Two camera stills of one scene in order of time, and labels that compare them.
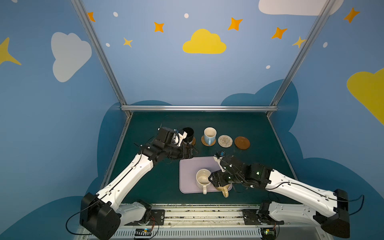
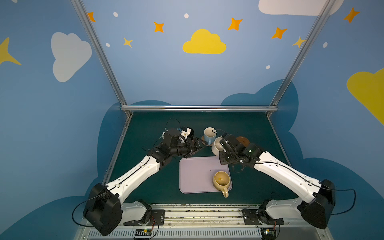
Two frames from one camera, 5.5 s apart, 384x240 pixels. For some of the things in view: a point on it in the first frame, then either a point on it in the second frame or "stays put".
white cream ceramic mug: (202, 179) -> (217, 147)
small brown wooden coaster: (242, 143) stays put
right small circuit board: (268, 233) stays put
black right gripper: (218, 176) -> (227, 150)
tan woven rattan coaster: (203, 142) stays put
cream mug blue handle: (210, 134) stays put
